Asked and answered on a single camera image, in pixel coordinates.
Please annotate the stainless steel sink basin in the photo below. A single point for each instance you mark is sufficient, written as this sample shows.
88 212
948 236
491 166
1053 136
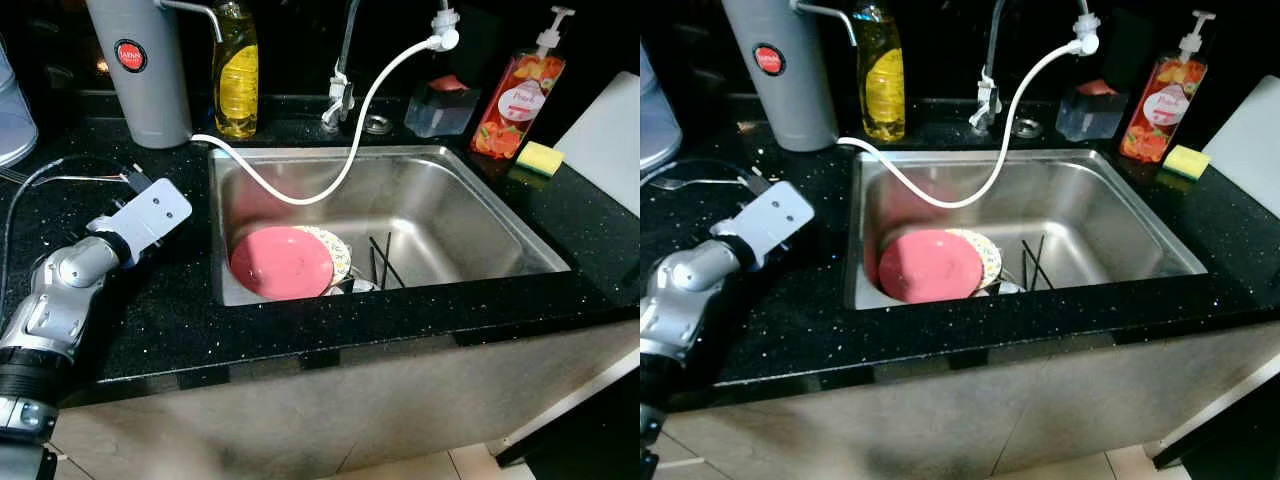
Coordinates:
450 215
1095 220

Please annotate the pink sponge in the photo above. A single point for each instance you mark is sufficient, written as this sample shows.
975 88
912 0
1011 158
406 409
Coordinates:
450 83
1096 87

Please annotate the clear plastic sponge holder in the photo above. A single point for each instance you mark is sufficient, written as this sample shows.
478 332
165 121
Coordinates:
1090 116
440 112

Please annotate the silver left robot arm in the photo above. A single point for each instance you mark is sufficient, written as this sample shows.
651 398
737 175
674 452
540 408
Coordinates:
680 300
60 300

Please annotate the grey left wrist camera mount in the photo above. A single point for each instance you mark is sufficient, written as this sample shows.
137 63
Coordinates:
150 215
775 215

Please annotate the grey cylinder with red label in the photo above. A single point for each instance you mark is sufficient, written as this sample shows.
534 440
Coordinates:
150 100
795 105

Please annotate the yellow patterned plate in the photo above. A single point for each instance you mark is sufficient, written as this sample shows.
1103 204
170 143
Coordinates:
340 255
991 258

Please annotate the yellow dish soap bottle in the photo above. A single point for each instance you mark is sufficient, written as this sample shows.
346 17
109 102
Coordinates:
884 95
237 90

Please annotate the yellow sponge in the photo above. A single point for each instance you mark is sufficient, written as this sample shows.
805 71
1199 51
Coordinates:
540 158
1186 161

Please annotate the chrome sink faucet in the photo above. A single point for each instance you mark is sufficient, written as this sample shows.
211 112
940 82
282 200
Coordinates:
988 100
340 95

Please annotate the pale grey board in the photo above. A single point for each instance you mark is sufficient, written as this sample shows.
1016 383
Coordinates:
1250 140
605 140

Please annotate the pink plate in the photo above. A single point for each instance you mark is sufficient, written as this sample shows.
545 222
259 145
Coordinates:
280 263
930 266

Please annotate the black chopstick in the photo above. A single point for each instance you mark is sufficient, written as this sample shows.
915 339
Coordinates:
373 265
1040 268
1024 265
390 266

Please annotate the peach hand soap pump bottle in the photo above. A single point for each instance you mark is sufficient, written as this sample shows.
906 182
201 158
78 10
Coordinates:
1160 108
515 105

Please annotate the white plastic container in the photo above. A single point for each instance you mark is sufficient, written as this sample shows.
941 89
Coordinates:
655 120
12 115

